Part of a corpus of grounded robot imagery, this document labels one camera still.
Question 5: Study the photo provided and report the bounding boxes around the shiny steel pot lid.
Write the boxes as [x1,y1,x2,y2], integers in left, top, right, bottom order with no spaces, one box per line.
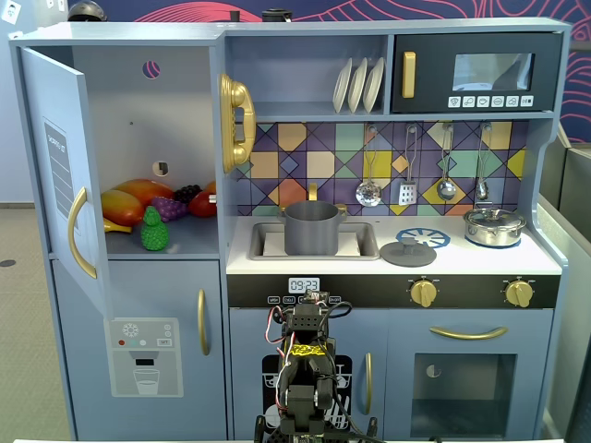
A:
[464,207,525,228]

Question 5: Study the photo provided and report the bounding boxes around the dark toy microwave door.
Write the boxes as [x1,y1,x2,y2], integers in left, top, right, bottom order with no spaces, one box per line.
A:
[391,32,564,114]

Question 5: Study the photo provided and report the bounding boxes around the blue oven door with window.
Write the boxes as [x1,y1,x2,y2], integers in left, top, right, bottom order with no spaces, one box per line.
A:
[387,309,554,439]

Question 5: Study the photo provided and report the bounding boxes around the blue dishwasher door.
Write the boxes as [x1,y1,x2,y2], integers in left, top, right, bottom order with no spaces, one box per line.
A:
[229,307,389,439]

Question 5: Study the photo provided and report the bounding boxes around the gold oven door handle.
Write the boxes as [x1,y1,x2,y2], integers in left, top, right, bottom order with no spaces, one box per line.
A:
[428,326,510,341]

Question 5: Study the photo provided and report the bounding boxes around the gold fridge door handle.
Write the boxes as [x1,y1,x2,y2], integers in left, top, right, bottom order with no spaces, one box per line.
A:
[197,288,211,356]

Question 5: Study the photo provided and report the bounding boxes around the gold dishwasher door handle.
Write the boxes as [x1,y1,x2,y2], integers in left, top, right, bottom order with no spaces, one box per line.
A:
[364,353,373,415]

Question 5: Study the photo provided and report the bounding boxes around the blue cabinet door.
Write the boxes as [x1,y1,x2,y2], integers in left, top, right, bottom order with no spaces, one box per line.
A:
[18,45,115,320]

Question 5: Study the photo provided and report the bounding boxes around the steel spoon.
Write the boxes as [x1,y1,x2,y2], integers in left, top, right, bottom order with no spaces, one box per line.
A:
[475,123,493,201]

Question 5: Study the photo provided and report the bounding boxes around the purple toy grapes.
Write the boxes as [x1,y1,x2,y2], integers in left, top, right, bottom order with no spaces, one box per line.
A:
[151,196,188,222]

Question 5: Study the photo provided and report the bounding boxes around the black cable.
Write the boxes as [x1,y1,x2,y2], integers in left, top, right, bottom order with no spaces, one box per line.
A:
[318,373,370,438]

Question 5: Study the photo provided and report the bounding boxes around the white toy plate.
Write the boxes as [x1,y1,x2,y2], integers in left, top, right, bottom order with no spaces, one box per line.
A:
[362,57,386,114]
[346,57,369,114]
[332,57,355,114]

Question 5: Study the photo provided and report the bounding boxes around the gray pot lid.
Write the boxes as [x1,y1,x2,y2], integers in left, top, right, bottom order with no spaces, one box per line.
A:
[379,237,438,268]

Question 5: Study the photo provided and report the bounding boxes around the steel ladle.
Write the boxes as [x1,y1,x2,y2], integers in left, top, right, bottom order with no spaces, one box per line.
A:
[436,123,457,202]

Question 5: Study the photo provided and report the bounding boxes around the steel slotted spatula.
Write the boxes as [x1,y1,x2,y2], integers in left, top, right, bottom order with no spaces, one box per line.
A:
[398,124,420,207]

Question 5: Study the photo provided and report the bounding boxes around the yellow toy banana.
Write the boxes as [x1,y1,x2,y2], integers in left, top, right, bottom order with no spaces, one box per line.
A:
[102,217,135,234]

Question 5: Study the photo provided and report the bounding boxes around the gold stove knob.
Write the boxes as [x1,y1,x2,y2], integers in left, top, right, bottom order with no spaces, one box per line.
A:
[504,279,536,309]
[409,279,439,308]

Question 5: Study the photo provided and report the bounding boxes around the steel slotted skimmer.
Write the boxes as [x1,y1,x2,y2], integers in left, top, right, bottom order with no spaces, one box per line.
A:
[355,124,384,208]

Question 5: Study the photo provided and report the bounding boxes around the yellow red toy mango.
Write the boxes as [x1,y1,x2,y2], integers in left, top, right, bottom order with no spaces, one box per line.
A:
[100,188,147,227]

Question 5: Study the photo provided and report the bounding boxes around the curved gold cabinet door handle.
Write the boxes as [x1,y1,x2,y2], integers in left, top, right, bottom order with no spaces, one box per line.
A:
[67,186,99,281]

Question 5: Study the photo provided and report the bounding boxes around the gray partition panel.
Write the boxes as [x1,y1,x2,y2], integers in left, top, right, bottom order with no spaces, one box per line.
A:
[537,128,591,435]

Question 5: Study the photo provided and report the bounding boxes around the gray toy sink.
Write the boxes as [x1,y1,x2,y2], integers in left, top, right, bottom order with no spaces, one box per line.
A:
[248,221,380,262]

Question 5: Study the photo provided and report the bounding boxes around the green toy pineapple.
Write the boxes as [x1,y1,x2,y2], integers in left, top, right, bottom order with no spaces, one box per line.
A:
[139,206,171,253]

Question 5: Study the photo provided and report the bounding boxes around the dark toy grapes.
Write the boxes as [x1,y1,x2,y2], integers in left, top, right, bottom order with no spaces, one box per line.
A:
[173,184,203,205]

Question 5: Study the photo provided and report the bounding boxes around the gray plastic pot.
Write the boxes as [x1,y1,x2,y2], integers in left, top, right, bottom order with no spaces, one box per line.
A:
[276,200,348,257]

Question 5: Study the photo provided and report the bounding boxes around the black helmet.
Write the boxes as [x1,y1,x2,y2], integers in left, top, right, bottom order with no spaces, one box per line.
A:
[67,0,108,23]

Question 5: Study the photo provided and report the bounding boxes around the orange toy mango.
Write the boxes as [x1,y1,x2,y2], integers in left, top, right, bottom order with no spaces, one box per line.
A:
[113,178,175,209]

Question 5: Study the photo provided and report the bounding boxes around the blue fridge door with dispenser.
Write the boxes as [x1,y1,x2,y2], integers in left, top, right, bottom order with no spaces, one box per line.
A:
[51,258,222,439]

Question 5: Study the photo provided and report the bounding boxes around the blue toy kitchen unit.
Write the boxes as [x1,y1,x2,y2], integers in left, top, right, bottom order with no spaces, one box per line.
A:
[8,17,573,442]

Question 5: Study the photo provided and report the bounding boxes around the red toy apple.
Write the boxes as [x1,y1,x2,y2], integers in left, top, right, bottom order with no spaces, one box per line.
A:
[187,190,218,219]

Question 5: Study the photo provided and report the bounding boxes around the gold microwave handle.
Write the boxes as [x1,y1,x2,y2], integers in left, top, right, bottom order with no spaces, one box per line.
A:
[401,51,416,100]

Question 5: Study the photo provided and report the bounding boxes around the white paper with drawing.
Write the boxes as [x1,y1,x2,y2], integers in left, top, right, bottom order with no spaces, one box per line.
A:
[0,0,22,25]

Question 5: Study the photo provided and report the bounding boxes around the gold toy telephone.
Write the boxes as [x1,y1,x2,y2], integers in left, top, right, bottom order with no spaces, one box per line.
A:
[218,73,258,174]

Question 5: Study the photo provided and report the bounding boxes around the red white servo cable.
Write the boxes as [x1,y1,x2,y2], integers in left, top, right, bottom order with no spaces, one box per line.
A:
[262,306,296,410]

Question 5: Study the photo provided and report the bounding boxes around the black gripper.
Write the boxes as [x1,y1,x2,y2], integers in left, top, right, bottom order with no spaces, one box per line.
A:
[282,304,332,334]

